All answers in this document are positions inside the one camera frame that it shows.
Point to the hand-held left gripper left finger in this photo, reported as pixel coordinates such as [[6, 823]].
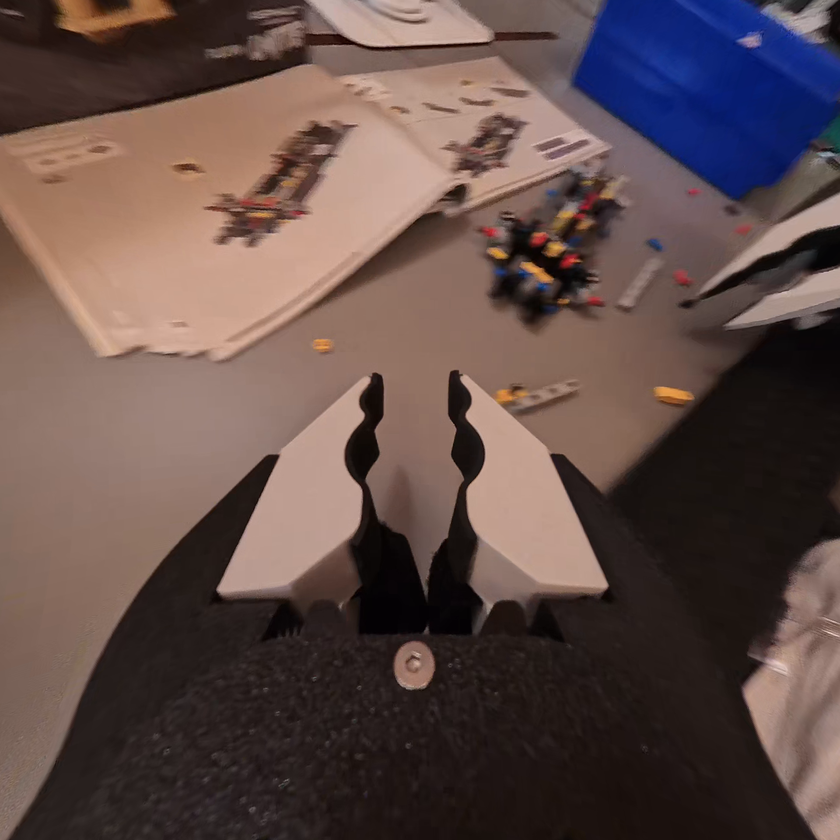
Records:
[[295, 518]]

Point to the lego car chassis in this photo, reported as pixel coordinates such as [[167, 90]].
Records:
[[544, 249]]

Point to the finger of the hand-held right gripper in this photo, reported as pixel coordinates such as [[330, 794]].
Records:
[[800, 302], [787, 236]]

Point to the small yellow lego bush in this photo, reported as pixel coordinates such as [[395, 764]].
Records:
[[322, 345]]

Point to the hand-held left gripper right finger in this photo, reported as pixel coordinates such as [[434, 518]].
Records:
[[531, 518]]

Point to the yellow lego connector blue pin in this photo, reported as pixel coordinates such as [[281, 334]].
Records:
[[508, 395]]

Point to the yellow lego axle connector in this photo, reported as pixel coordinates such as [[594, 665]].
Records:
[[673, 394]]

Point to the lego instruction booklet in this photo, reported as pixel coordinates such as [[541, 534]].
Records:
[[164, 262]]

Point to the black lego set box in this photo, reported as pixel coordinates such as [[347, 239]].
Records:
[[197, 65]]

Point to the thin grey lego beam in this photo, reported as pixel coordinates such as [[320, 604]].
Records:
[[554, 392]]

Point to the black dimpled foam mat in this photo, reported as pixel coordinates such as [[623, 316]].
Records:
[[722, 459]]

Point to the person's white t-shirt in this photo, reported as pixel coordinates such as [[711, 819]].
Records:
[[807, 722]]

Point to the blue plastic bin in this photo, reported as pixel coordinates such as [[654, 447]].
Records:
[[689, 98]]

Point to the long grey lego beam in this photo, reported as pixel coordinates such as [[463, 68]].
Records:
[[640, 283]]

